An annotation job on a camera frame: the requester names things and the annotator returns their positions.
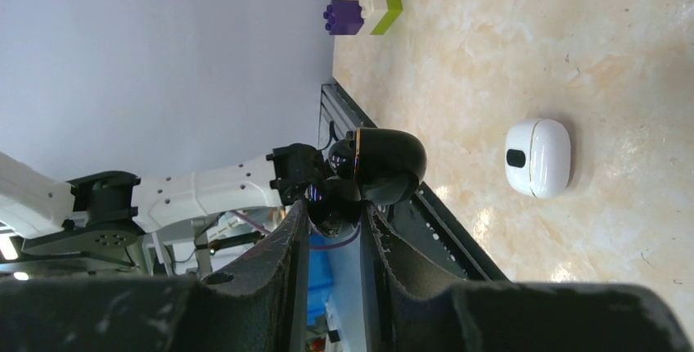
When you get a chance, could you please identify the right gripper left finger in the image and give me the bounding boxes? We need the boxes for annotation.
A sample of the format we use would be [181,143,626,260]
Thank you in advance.
[1,200,309,351]

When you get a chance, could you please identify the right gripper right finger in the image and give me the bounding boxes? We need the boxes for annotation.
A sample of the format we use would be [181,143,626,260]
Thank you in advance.
[360,202,693,351]

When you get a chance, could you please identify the white earbud charging case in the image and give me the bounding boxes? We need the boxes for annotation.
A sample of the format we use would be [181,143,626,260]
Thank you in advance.
[504,118,572,199]

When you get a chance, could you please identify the black earbud charging case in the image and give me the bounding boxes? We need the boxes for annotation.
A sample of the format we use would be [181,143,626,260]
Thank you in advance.
[307,128,427,238]

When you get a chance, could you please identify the purple and wood blocks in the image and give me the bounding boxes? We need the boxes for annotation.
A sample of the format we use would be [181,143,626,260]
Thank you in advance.
[322,0,403,36]

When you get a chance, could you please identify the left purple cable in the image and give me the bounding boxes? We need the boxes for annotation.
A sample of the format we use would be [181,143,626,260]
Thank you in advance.
[228,209,362,253]

